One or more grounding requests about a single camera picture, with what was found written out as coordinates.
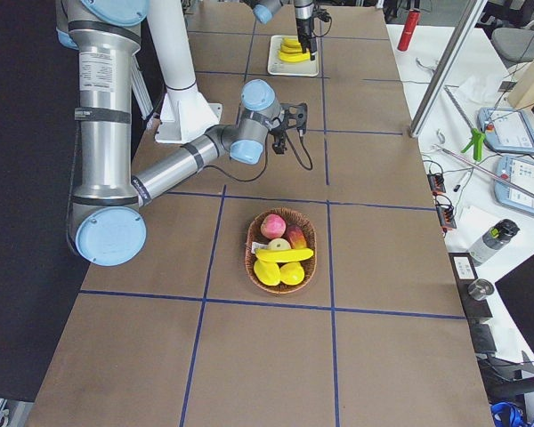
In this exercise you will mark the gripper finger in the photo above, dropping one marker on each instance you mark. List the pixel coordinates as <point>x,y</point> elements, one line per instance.
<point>313,48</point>
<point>279,147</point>
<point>304,44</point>

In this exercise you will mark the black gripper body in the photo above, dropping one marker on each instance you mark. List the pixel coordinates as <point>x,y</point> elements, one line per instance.
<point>303,24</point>
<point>279,137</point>

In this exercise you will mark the yellow banana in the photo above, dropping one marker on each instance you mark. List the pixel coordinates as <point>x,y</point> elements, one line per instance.
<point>290,49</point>
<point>290,41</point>
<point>293,57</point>
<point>284,256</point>

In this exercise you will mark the brown wicker basket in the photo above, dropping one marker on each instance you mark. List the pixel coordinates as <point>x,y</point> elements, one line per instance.
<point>256,240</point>

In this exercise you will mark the white bear tray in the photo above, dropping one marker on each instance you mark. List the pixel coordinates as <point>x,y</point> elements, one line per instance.
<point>278,67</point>

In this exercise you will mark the red apple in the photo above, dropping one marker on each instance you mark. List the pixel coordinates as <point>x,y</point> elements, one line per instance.
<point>273,226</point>

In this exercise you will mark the orange fruit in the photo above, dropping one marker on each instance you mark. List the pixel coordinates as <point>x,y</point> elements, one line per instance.
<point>295,237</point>

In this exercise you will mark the yellow green apple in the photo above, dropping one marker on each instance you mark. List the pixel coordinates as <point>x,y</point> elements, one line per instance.
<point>279,244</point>

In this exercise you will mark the red bottle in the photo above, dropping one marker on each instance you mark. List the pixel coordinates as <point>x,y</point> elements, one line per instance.
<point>408,29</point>

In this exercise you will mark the yellow mango left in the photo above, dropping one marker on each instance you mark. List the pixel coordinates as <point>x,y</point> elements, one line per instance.
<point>268,273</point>

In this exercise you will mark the yellow mango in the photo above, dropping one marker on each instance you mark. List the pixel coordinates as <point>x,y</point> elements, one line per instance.
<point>268,273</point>
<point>292,273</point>

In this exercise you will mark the yellow mango right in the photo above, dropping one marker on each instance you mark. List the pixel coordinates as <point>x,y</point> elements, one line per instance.
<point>292,273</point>

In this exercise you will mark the far teach pendant tablet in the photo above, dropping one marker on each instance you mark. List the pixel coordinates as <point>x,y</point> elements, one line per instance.
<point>506,130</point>

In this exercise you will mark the teach pendant tablet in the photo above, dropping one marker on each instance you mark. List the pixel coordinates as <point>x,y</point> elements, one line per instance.
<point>521,173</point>
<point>506,130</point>

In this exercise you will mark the grey water bottle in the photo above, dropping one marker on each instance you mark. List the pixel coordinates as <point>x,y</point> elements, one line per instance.
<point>493,240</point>

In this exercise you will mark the steel cup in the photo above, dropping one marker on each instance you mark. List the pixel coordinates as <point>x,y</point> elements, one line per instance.
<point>480,289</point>

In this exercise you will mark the near teach pendant tablet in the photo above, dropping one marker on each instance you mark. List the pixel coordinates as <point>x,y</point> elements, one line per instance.
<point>521,173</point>

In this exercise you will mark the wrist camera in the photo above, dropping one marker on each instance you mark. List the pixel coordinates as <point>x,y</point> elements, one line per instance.
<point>323,15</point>
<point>297,116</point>

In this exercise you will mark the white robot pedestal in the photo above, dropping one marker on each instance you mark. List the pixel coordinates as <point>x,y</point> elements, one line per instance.
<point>185,113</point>

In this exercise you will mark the aluminium frame post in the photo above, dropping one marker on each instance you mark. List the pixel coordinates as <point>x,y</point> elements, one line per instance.
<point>464,27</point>

